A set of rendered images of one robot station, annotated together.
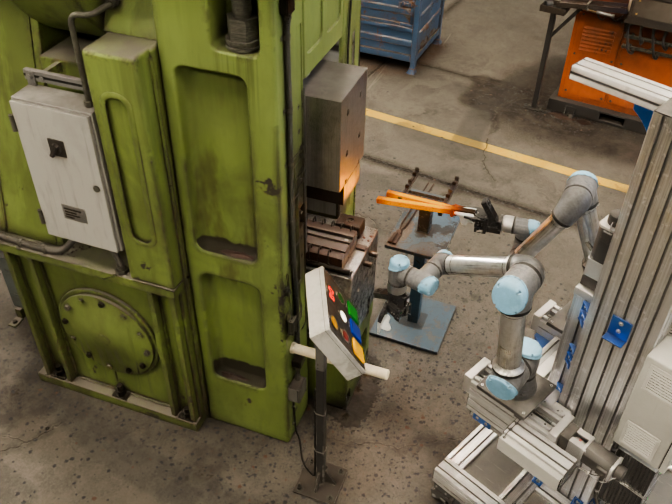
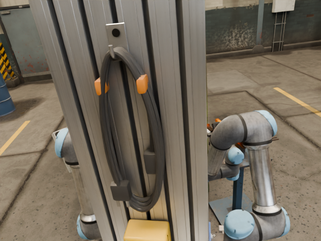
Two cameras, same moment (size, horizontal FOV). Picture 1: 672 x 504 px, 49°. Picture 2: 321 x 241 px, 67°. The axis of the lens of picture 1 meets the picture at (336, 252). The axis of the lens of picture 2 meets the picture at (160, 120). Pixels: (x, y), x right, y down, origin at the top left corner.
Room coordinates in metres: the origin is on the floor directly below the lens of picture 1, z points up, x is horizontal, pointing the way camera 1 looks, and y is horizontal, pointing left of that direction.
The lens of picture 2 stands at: (1.63, -1.49, 1.87)
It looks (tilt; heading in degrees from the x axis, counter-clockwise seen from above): 26 degrees down; 57
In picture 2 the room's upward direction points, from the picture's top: 6 degrees counter-clockwise
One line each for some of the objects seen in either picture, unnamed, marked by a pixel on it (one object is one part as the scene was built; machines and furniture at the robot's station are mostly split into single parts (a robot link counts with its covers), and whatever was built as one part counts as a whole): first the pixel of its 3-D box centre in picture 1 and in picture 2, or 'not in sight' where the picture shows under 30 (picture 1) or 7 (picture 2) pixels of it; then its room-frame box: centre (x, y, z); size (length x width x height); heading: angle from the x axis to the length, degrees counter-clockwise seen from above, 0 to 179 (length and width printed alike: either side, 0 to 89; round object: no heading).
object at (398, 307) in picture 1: (397, 302); not in sight; (2.06, -0.24, 1.07); 0.09 x 0.08 x 0.12; 45
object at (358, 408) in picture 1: (353, 391); not in sight; (2.49, -0.10, 0.01); 0.58 x 0.39 x 0.01; 160
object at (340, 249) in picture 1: (305, 239); not in sight; (2.58, 0.14, 0.96); 0.42 x 0.20 x 0.09; 70
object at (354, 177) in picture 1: (304, 172); not in sight; (2.58, 0.14, 1.32); 0.42 x 0.20 x 0.10; 70
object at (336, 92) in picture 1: (307, 115); not in sight; (2.62, 0.12, 1.56); 0.42 x 0.39 x 0.40; 70
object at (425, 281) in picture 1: (424, 279); not in sight; (2.02, -0.33, 1.23); 0.11 x 0.11 x 0.08; 53
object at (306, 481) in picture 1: (320, 476); not in sight; (1.95, 0.05, 0.05); 0.22 x 0.22 x 0.09; 70
